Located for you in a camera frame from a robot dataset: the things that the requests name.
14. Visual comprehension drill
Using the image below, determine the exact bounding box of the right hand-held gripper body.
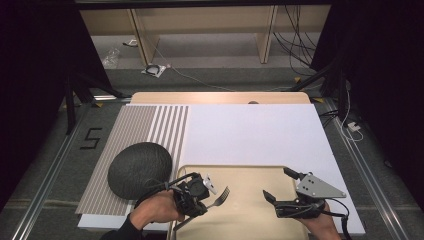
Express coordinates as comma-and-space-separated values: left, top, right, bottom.
274, 172, 348, 220

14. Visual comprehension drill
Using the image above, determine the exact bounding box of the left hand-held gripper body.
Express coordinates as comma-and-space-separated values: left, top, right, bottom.
171, 172, 219, 219

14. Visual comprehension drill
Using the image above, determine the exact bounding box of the silver fork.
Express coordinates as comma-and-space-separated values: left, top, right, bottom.
172, 185, 231, 233

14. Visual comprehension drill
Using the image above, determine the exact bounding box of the beige plastic tray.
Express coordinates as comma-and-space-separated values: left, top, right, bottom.
168, 164, 310, 240

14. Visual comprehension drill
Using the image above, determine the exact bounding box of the round black plate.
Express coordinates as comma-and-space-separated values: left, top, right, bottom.
107, 141, 174, 201

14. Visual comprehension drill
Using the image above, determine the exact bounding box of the person's right hand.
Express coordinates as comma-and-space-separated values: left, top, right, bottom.
297, 202, 340, 235

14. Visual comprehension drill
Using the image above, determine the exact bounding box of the person's left hand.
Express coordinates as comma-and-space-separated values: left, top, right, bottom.
129, 189, 185, 232

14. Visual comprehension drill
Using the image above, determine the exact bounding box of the white table board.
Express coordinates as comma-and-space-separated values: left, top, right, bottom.
77, 102, 366, 235

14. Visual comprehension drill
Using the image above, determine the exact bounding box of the grey striped placemat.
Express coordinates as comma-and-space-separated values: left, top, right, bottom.
74, 104, 190, 218

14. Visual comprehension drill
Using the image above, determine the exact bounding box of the black metal stand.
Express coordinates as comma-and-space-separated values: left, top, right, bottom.
64, 72, 132, 135
289, 58, 350, 122

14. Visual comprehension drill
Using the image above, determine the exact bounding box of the black curtain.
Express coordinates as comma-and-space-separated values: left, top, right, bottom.
310, 0, 424, 204
0, 0, 114, 204

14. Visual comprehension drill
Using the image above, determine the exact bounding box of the clear plastic bag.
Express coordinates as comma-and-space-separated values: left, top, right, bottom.
101, 47, 121, 69

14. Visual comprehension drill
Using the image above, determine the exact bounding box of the light wooden desk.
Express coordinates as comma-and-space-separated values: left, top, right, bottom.
79, 4, 332, 66

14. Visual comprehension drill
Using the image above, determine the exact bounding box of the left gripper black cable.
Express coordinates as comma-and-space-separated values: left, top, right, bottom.
134, 171, 202, 208

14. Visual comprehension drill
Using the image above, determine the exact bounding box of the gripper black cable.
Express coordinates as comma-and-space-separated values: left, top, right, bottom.
134, 171, 202, 208
321, 197, 354, 240

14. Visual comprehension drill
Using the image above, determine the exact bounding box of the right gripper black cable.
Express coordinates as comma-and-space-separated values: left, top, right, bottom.
321, 197, 354, 240

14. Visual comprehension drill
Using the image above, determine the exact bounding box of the aluminium floor rail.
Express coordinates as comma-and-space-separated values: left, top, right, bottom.
323, 97, 412, 240
10, 99, 92, 240

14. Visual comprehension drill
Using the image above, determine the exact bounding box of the white plug cable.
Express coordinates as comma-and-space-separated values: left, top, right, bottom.
339, 89, 365, 143

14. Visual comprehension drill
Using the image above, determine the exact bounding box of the white floor cable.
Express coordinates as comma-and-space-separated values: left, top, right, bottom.
149, 39, 294, 93

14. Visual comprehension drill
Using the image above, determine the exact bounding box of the packet with black cable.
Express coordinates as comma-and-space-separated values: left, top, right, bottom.
141, 63, 167, 79

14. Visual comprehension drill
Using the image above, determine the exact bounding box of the bundle of black cables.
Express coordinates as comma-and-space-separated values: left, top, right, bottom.
272, 4, 323, 77

